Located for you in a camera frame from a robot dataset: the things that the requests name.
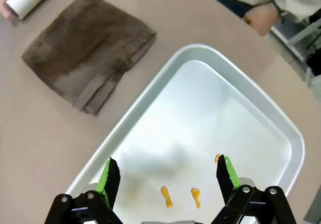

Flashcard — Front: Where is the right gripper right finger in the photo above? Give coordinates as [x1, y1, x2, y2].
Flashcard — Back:
[210, 154, 297, 224]

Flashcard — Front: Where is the brown towel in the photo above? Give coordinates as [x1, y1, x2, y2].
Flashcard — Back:
[21, 0, 157, 117]

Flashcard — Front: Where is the person's left hand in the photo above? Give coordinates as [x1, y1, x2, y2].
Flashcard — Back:
[242, 4, 280, 37]

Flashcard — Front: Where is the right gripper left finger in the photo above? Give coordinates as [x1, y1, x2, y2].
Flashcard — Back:
[44, 156, 123, 224]

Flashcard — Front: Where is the silver metal tray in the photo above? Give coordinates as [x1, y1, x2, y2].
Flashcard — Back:
[64, 43, 306, 224]

